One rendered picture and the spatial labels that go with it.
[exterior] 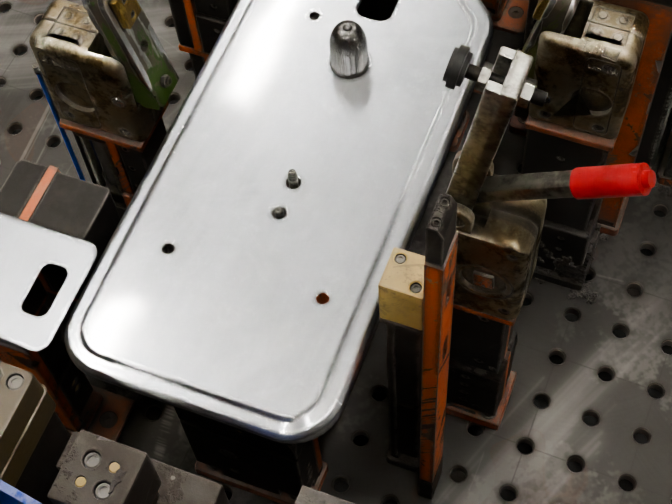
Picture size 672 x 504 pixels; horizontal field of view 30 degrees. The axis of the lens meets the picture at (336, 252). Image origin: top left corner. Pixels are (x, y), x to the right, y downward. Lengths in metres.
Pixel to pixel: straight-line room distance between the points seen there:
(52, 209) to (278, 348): 0.24
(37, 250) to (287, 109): 0.23
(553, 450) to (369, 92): 0.40
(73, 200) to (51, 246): 0.06
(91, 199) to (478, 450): 0.44
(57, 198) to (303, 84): 0.22
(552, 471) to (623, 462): 0.07
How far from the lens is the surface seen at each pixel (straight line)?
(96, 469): 0.84
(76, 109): 1.13
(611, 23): 1.02
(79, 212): 1.04
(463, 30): 1.09
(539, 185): 0.88
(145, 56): 1.05
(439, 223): 0.75
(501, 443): 1.23
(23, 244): 1.02
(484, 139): 0.83
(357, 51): 1.04
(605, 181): 0.85
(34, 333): 0.98
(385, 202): 0.99
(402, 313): 0.91
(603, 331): 1.28
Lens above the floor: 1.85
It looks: 61 degrees down
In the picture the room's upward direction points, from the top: 6 degrees counter-clockwise
